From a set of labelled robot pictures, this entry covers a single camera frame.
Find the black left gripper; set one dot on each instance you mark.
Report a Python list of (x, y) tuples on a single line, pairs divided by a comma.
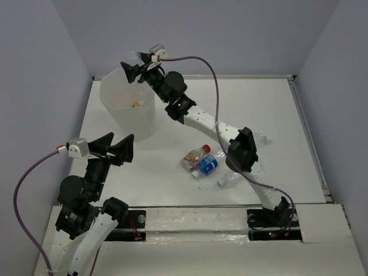
[(100, 146)]

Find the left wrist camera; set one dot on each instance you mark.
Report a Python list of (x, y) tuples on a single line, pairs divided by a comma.
[(76, 148)]

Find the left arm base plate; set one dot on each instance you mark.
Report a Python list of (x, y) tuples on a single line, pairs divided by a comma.
[(132, 229)]

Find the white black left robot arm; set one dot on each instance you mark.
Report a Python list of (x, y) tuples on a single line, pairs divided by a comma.
[(81, 227)]

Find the blue label bottle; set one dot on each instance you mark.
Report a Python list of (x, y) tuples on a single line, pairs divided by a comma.
[(205, 167)]

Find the orange navy label tea bottle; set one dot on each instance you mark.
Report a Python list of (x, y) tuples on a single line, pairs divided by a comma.
[(138, 104)]

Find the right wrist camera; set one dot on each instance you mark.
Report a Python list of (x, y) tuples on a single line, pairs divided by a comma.
[(158, 52)]

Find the clear bottle white cap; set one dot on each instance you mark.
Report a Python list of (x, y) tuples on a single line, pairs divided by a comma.
[(133, 58)]

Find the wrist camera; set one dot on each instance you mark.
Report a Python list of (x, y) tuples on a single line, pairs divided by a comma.
[(76, 148), (158, 52)]

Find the clear bottle red cap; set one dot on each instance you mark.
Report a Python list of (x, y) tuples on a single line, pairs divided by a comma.
[(192, 159)]

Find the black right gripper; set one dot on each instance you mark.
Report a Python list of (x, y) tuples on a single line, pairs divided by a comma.
[(131, 72)]

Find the white plastic bin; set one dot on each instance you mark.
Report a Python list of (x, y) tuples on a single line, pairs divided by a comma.
[(117, 95)]

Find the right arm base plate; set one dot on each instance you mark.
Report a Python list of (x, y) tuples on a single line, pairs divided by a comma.
[(261, 228)]

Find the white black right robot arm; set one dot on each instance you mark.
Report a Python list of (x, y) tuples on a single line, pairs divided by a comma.
[(238, 145)]

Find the crushed clear plastic bottle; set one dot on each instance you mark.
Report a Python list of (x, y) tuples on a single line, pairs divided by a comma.
[(220, 156)]

